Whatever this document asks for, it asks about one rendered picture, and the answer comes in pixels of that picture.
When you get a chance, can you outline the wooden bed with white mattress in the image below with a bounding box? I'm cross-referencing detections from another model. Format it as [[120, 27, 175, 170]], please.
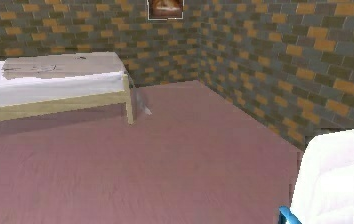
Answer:
[[0, 59, 135, 125]]

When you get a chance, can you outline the framed brown wall picture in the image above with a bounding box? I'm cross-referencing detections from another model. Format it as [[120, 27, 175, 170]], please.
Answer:
[[147, 0, 185, 21]]

